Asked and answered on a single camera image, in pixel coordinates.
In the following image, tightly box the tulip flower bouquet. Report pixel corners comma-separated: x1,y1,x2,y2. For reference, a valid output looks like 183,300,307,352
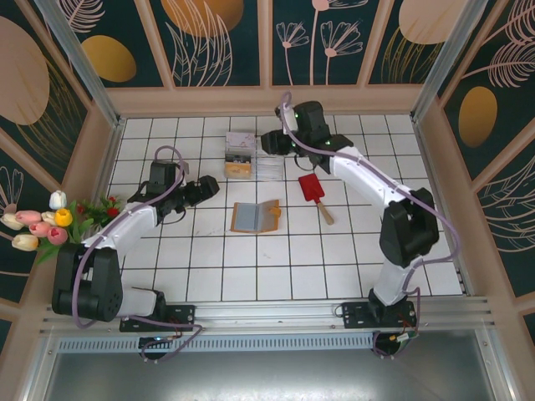
33,200,96,267

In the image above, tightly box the gold card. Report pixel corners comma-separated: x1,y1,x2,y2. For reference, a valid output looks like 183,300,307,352
224,162,253,179

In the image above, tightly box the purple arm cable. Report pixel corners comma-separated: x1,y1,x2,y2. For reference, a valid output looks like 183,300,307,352
278,91,461,360
73,145,206,363

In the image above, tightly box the red shovel with wooden handle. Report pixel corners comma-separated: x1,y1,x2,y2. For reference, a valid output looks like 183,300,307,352
298,174,336,226

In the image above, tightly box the white artificial tulip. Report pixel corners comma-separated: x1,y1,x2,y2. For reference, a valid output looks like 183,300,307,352
48,190,69,211

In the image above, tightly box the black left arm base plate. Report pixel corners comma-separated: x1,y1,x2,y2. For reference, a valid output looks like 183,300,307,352
120,303,196,333

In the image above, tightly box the brushed metal sheet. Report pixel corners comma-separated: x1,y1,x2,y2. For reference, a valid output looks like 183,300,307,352
41,350,497,401

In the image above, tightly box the white floral card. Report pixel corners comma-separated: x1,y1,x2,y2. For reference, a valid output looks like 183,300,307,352
225,131,256,154

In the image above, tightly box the aluminium mounting rail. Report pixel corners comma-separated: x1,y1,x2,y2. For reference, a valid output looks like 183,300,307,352
39,295,499,336

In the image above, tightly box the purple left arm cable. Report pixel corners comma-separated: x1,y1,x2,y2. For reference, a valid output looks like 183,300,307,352
73,145,206,363

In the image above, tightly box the deep pink artificial tulip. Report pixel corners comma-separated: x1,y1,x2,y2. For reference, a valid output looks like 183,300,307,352
46,225,69,246

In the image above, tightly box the aluminium frame post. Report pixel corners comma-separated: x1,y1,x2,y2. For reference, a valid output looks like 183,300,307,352
410,0,491,122
33,0,123,129

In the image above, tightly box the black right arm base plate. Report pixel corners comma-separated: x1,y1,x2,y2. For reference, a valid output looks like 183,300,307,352
341,300,419,331

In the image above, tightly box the red flower green sprig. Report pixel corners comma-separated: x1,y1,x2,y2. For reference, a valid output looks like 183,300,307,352
78,194,127,229

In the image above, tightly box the slotted grey cable duct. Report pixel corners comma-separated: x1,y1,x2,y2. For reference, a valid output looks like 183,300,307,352
56,336,377,353

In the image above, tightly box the orange leather card holder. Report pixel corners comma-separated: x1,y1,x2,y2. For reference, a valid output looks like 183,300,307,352
232,199,282,234

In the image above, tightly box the clear acrylic card stand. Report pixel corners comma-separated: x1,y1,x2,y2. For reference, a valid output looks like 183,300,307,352
223,130,286,182

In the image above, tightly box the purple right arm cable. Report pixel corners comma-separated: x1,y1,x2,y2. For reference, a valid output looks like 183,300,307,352
278,91,461,360

